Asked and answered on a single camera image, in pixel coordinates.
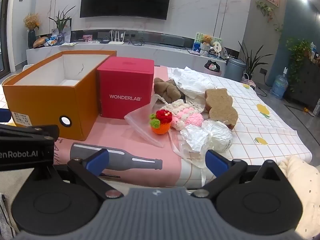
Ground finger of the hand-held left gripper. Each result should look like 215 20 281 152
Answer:
0 108 60 142

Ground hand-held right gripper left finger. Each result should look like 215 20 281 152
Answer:
54 149 124 201

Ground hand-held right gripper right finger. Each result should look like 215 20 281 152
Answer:
191 149 288 199

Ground orange cardboard box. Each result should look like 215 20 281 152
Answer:
2 50 117 141

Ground pink and cream crochet pouch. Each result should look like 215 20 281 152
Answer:
160 99 208 120

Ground white plastic bag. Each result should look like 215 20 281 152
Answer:
169 67 217 100

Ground brown knotted plush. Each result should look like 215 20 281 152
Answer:
153 77 185 104

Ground white round ball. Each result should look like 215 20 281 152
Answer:
209 123 234 153

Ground crinkled clear plastic wrap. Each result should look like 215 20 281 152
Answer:
180 123 213 156

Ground pink crochet toy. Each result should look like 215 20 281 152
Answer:
171 112 204 131

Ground tan bear-shaped cushion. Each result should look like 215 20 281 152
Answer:
204 88 239 130

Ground lemon checked printed blanket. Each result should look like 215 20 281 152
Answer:
0 65 313 189

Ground clear plastic bag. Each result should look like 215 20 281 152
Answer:
124 97 165 148

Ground grey cloth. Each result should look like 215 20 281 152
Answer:
0 192 20 235

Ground orange crochet flower pot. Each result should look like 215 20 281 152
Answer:
149 109 173 137

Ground red cube box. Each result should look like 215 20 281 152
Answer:
96 56 155 119

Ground pink basket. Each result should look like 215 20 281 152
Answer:
241 73 255 87

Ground cream dotted garment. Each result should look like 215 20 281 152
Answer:
277 155 320 235

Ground brown round object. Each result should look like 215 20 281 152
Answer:
33 37 49 48

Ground dark vase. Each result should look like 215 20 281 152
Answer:
27 29 37 49

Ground snack packets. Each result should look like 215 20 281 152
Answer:
44 37 60 47

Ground pink bin with black bag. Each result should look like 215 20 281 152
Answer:
204 60 222 77

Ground grey trash bin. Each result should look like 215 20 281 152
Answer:
224 57 247 82

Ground blue water bottle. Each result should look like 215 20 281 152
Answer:
270 67 289 99

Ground long-leaved potted plant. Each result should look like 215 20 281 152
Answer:
237 41 274 80

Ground green leafy potted plant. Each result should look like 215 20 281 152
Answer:
48 6 76 40

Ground white television console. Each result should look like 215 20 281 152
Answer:
26 41 240 67

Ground dark cabinet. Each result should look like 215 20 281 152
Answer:
285 55 320 115

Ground white router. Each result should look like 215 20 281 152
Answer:
108 30 125 45

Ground ivy plant on cabinet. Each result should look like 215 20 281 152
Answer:
285 38 312 90

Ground black photo frame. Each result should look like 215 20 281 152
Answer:
51 26 72 43

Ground black cables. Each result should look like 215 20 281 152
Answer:
129 37 145 47

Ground hanging wall ivy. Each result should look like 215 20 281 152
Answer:
255 1 283 32

